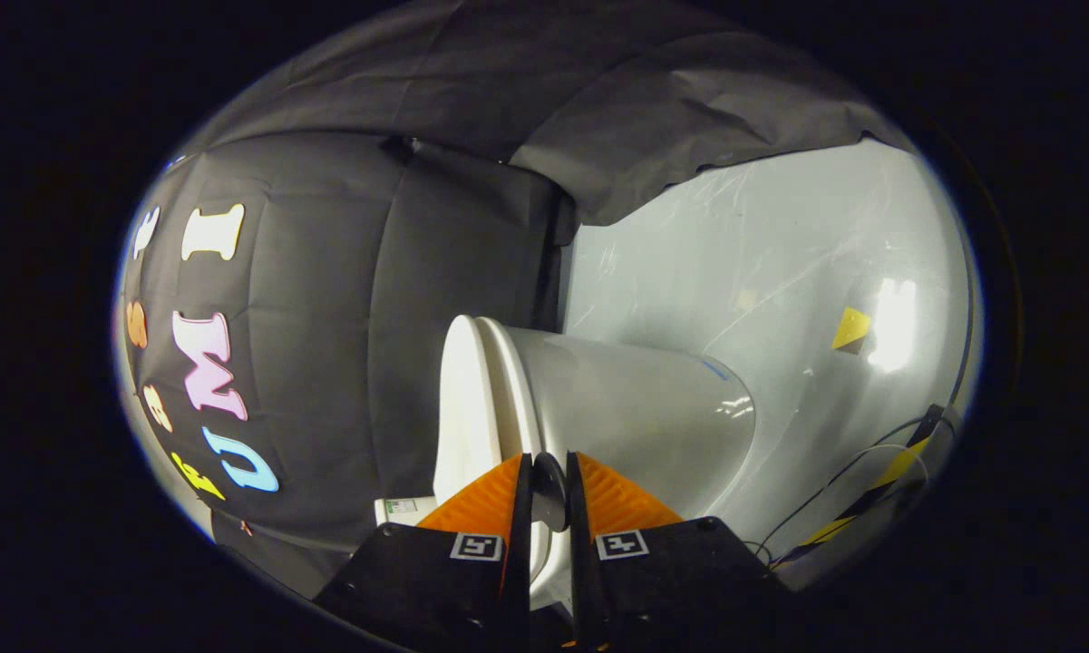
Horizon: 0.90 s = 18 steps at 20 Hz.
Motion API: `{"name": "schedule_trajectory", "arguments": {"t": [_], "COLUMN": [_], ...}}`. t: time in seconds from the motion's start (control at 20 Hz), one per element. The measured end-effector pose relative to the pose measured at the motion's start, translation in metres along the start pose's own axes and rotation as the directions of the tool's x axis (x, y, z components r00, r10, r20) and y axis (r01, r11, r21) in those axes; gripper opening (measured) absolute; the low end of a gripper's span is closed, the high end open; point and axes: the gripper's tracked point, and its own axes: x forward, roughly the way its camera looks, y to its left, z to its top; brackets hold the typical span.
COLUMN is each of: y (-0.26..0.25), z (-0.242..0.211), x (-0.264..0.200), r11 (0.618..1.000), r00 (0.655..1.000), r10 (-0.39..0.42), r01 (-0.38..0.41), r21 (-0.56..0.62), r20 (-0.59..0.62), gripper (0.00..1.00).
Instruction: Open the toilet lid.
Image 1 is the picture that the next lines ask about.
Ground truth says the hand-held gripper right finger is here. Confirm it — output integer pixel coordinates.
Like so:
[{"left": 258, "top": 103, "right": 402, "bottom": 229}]
[{"left": 566, "top": 451, "right": 795, "bottom": 653}]

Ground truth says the black yellow striped tape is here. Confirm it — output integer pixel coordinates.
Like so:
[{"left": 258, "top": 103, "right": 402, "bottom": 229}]
[{"left": 771, "top": 404, "right": 947, "bottom": 571}]

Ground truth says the black cable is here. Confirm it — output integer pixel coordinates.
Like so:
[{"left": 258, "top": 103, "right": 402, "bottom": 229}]
[{"left": 754, "top": 413, "right": 937, "bottom": 560}]

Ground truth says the black backdrop cloth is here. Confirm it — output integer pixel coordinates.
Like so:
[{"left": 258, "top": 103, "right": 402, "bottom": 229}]
[{"left": 118, "top": 0, "right": 909, "bottom": 601}]

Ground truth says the yellow tape piece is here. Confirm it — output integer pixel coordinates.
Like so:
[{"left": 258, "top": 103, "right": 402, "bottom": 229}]
[{"left": 831, "top": 306, "right": 874, "bottom": 356}]

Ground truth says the white toilet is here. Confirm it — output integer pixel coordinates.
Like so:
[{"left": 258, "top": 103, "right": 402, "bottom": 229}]
[{"left": 375, "top": 317, "right": 757, "bottom": 610}]

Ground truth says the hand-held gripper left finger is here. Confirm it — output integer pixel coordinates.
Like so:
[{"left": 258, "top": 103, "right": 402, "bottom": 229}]
[{"left": 313, "top": 453, "right": 534, "bottom": 653}]

